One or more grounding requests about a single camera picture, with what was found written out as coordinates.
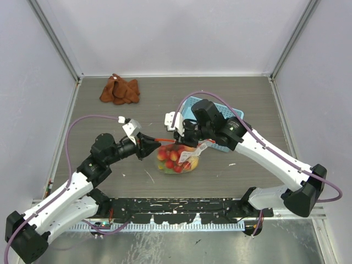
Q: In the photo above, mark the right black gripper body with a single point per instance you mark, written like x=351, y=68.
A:
x=194, y=132

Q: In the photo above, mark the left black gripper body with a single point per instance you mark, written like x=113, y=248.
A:
x=125, y=148

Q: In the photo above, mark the red strawberry bunch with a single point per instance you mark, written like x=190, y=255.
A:
x=170, y=155

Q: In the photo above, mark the clear zip top bag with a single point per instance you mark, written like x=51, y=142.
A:
x=186, y=155

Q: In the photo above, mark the yellow apple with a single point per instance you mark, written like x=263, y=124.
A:
x=194, y=162

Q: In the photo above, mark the green grape bunch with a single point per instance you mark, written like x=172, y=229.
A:
x=164, y=169

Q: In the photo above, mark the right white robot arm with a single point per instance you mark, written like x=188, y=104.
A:
x=302, y=183

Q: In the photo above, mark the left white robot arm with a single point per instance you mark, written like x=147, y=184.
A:
x=29, y=233

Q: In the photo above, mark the light blue plastic basket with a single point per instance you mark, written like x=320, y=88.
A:
x=231, y=112

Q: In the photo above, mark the brown cloth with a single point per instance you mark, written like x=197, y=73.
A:
x=119, y=91

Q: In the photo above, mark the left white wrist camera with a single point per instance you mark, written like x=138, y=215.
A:
x=131, y=128

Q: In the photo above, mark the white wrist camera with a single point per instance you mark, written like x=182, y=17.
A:
x=174, y=122
x=131, y=128

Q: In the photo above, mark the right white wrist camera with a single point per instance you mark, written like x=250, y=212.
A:
x=174, y=122

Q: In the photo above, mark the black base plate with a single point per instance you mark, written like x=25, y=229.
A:
x=174, y=211

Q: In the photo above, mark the white slotted cable duct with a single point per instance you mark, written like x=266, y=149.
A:
x=195, y=226

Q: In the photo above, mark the aluminium frame post right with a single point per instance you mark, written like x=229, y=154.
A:
x=294, y=37

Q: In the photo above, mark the aluminium frame post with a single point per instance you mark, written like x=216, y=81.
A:
x=49, y=30
x=294, y=37

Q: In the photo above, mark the aluminium frame post left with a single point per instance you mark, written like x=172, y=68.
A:
x=49, y=30

